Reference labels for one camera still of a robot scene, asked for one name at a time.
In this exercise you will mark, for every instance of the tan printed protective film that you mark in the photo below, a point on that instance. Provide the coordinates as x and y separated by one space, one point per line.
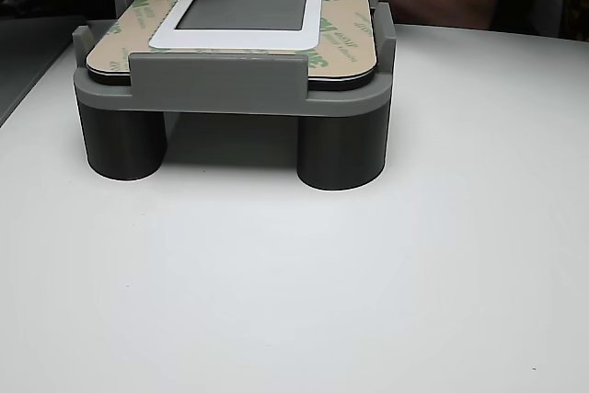
363 50

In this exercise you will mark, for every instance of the white panel with grey window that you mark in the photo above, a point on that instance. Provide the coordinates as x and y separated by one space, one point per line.
239 41

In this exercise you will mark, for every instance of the grey 3D-printed fixture stand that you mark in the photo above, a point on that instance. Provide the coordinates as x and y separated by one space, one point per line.
216 82

